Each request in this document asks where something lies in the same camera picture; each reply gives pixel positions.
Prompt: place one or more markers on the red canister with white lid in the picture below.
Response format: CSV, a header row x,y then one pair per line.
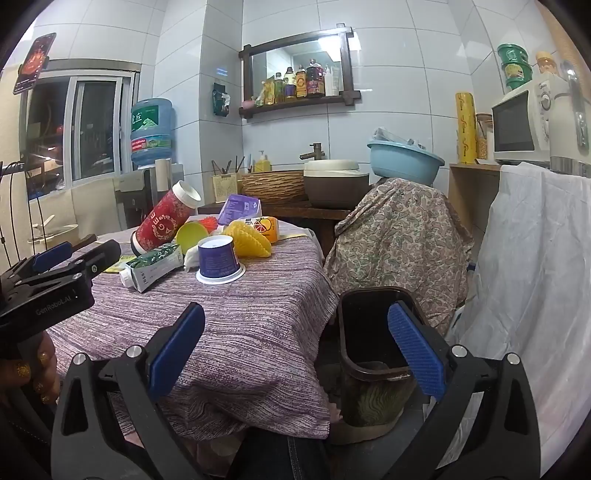
x,y
161,221

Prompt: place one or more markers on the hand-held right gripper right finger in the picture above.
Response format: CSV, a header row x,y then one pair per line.
x,y
415,350

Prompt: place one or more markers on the brown plastic trash bin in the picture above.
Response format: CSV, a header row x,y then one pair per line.
x,y
364,332

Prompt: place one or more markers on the green-capped sauce bottle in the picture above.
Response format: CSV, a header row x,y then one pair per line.
x,y
289,85

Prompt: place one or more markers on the yellow-green round lid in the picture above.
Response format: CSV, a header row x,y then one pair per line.
x,y
191,236

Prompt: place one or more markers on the white plastic bag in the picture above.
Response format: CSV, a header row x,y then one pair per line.
x,y
392,137

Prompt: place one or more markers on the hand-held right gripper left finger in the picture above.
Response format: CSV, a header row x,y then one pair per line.
x,y
180,350

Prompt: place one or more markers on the orange label sauce bottle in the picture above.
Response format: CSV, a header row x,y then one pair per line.
x,y
301,83

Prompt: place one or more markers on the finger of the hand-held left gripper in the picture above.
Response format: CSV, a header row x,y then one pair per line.
x,y
99,256
51,256

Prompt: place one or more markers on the cream cooking pot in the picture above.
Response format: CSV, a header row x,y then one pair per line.
x,y
53,235

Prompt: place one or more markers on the sliding window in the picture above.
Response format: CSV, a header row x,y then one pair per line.
x,y
92,129

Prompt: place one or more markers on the yellow soap pump bottle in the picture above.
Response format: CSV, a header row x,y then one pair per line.
x,y
263,164

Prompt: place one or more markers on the yellow capped bottle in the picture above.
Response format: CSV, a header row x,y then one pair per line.
x,y
545,63

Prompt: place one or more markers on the dark wooden counter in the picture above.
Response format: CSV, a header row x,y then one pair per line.
x,y
300,214

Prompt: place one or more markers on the green toothpaste box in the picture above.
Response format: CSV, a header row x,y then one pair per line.
x,y
152,267

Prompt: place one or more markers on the smartphone on mount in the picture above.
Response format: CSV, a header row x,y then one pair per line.
x,y
34,62

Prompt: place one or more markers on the bronze faucet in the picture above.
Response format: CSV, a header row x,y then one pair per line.
x,y
316,150

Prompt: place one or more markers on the dark wooden board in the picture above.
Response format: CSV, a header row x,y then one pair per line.
x,y
85,241

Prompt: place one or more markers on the white microwave oven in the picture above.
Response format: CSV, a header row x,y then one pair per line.
x,y
512,124

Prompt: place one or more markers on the woven basket sink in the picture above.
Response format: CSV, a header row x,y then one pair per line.
x,y
272,187

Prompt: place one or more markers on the white plastic bottle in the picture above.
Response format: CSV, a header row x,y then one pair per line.
x,y
331,82

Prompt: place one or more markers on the wooden framed mirror shelf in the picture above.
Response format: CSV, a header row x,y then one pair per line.
x,y
295,104

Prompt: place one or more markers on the green instant noodle bowl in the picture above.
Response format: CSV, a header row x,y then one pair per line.
x,y
515,84
512,53
515,70

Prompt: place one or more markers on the purple yogurt cup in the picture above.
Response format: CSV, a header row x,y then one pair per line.
x,y
217,258

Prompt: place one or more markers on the beige chopstick holder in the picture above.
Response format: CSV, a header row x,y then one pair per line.
x,y
225,189

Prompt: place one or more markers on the purple striped tablecloth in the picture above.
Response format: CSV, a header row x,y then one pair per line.
x,y
231,323

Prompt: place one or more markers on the small pink bowl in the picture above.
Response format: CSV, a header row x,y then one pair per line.
x,y
248,105

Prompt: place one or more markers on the yellow green packet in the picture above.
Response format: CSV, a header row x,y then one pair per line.
x,y
268,94

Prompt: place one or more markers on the yellow wrap roll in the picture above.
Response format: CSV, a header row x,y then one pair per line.
x,y
465,129

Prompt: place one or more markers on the glass storage jar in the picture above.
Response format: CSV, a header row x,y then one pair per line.
x,y
484,136

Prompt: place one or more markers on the person's left hand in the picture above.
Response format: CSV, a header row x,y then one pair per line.
x,y
27,371

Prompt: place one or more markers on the green wall packet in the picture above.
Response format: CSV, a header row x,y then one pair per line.
x,y
220,100

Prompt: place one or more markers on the light blue plastic basin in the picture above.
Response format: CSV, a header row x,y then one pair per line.
x,y
406,164

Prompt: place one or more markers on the white cover cloth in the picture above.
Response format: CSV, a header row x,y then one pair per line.
x,y
531,286

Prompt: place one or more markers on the blue water dispenser bottle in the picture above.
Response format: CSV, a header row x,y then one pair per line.
x,y
152,134

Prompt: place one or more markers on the red foam mesh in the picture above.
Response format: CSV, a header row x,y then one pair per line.
x,y
208,225

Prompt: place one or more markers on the purple snack packet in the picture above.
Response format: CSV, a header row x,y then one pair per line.
x,y
238,207

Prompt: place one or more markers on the person's dark trouser leg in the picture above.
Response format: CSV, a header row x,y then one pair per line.
x,y
277,457

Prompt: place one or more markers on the yellow liquid bottle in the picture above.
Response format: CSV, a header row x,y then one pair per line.
x,y
279,90

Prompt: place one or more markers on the orange juice carton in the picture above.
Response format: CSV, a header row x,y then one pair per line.
x,y
268,227

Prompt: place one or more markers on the white paper cup sleeve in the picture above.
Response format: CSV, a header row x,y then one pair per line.
x,y
162,175

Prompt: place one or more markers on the floral paisley cloth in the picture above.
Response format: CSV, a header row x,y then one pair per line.
x,y
401,249

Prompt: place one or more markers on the light wooden cabinet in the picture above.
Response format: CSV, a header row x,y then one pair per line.
x,y
471,198

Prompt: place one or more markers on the grey water dispenser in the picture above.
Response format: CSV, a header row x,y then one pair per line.
x,y
134,194

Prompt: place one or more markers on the white and chrome appliance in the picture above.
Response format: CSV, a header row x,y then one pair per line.
x,y
568,129

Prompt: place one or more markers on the dark red label bottle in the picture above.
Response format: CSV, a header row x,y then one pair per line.
x,y
315,81

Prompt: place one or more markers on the long tan cup sleeve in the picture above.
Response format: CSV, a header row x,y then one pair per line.
x,y
561,37

